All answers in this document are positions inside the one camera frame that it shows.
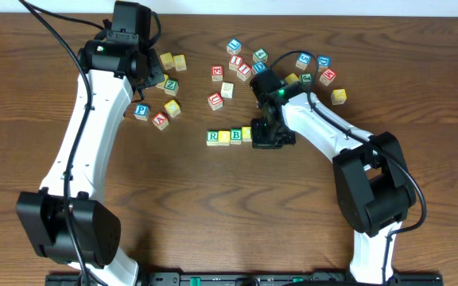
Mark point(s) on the blue P block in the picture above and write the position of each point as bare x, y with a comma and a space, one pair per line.
141, 112

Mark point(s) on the red A block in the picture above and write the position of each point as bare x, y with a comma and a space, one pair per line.
160, 120

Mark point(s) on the yellow K block right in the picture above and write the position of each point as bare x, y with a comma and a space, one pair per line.
338, 96

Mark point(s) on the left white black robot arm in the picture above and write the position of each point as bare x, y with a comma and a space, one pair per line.
66, 220

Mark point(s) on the green 4 block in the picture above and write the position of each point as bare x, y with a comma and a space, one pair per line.
260, 55

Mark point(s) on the red I block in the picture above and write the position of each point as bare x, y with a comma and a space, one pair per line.
244, 71

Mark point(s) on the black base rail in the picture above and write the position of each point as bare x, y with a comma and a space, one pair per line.
316, 278

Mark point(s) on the yellow block centre right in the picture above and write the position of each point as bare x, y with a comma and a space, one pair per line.
292, 78

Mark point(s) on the yellow O block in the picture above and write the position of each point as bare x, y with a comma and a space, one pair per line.
224, 137
246, 134

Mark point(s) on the yellow s block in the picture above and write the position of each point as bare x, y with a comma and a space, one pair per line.
180, 63
162, 84

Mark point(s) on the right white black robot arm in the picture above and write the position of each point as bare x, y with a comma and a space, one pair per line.
372, 187

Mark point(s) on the green B block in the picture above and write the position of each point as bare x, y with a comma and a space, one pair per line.
236, 137

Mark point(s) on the green J block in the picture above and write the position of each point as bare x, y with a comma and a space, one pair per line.
306, 78

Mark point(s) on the red E block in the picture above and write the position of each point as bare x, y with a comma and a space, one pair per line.
217, 73

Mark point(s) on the red U block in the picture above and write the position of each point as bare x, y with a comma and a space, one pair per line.
215, 101

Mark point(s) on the blue d block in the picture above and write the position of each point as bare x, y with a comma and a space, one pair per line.
258, 67
323, 63

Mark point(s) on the green R block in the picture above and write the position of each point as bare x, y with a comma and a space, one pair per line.
212, 138

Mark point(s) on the red H block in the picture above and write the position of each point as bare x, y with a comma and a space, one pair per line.
235, 62

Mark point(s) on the yellow S block upper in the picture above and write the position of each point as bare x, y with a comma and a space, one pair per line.
180, 63

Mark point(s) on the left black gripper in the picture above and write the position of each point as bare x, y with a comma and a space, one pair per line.
152, 75

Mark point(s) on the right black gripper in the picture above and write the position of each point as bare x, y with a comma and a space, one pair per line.
259, 141

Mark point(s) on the red M block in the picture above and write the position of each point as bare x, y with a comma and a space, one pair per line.
327, 76

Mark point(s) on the blue D block right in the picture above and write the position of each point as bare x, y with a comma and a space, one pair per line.
323, 63

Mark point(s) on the blue L block top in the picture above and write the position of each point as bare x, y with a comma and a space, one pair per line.
234, 47

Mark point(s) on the blue D block centre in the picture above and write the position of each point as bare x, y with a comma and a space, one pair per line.
258, 67

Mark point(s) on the white bee picture block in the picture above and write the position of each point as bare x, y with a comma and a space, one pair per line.
227, 90

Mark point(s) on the green Z block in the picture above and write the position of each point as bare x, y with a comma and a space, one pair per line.
171, 87

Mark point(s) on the yellow W block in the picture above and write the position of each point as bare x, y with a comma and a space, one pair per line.
167, 60

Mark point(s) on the yellow S block lower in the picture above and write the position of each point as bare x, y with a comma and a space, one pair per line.
162, 84

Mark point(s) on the yellow C block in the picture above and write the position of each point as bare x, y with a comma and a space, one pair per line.
172, 108

